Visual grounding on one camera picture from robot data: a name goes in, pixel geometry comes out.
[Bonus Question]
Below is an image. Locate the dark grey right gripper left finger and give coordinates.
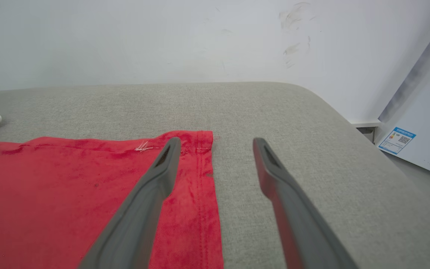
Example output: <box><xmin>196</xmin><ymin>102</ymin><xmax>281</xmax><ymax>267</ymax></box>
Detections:
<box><xmin>78</xmin><ymin>137</ymin><xmax>181</xmax><ymax>269</ymax></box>

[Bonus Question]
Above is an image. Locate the white wall ledge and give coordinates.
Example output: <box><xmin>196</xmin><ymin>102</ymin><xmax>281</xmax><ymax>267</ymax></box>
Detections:
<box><xmin>349</xmin><ymin>120</ymin><xmax>383</xmax><ymax>128</ymax></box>

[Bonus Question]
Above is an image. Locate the blue energy label sticker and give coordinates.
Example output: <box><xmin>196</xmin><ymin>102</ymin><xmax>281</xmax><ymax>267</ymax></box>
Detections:
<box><xmin>378</xmin><ymin>127</ymin><xmax>417</xmax><ymax>155</ymax></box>

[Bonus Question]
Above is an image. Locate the red basketball jersey number 23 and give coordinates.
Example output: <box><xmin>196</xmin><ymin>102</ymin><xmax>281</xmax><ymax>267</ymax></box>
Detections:
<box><xmin>0</xmin><ymin>130</ymin><xmax>224</xmax><ymax>269</ymax></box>

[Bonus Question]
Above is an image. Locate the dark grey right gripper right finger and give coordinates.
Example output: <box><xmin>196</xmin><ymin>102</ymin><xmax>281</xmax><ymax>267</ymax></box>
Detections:
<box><xmin>252</xmin><ymin>137</ymin><xmax>359</xmax><ymax>269</ymax></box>

